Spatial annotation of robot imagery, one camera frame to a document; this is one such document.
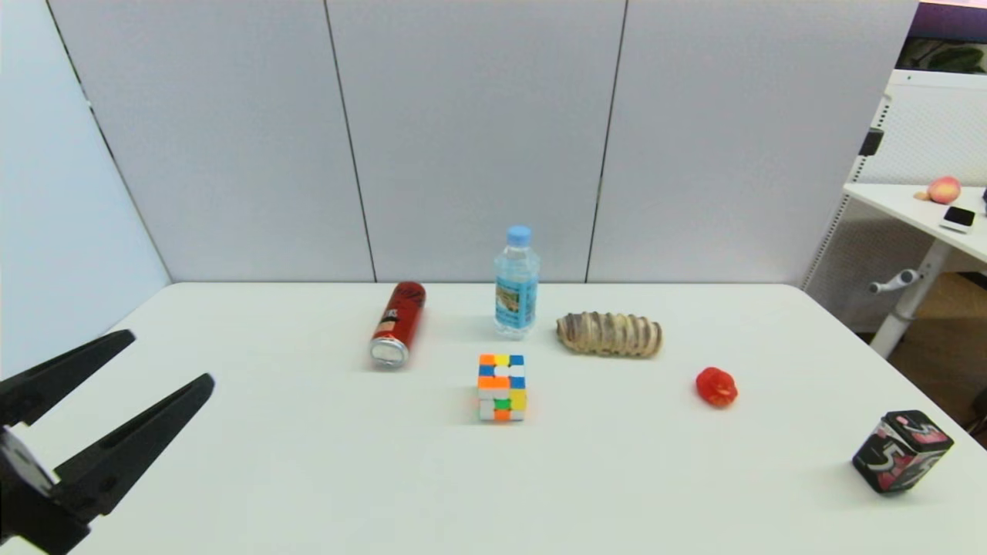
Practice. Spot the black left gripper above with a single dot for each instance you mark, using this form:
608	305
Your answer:
31	516

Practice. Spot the clear water bottle blue cap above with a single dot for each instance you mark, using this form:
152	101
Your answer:
517	301

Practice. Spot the red soda can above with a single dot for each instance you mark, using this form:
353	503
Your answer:
397	324

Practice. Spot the multicoloured puzzle cube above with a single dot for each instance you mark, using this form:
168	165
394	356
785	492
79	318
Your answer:
501	388

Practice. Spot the striped bread loaf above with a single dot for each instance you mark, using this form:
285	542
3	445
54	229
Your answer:
609	334

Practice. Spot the black pink gum box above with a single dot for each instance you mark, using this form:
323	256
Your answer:
901	453

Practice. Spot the black clip on pegboard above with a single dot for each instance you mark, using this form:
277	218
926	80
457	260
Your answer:
873	142

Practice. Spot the white side desk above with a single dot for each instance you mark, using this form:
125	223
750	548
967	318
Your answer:
910	212

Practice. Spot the peach fruit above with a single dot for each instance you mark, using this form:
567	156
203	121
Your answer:
945	190

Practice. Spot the small white device black screen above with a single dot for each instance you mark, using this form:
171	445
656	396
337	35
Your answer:
958	218

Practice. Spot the white pegboard panel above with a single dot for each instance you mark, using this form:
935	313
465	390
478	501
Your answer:
941	123

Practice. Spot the dark screen with green leaves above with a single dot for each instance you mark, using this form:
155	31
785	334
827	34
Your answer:
948	54

